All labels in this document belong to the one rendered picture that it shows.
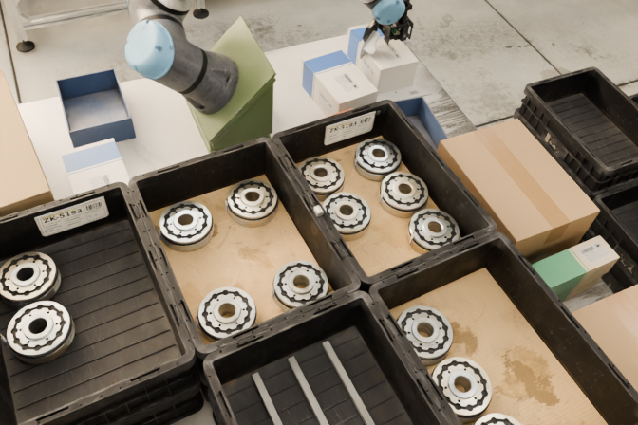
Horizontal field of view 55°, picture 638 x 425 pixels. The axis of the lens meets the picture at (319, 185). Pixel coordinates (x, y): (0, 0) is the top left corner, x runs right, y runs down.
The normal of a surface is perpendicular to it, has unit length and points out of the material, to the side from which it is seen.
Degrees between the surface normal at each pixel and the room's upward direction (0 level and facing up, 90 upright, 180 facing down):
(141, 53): 47
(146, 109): 0
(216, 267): 0
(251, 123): 90
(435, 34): 0
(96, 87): 90
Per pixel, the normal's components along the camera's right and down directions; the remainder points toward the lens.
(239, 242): 0.07, -0.64
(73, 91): 0.40, 0.72
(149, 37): -0.55, -0.15
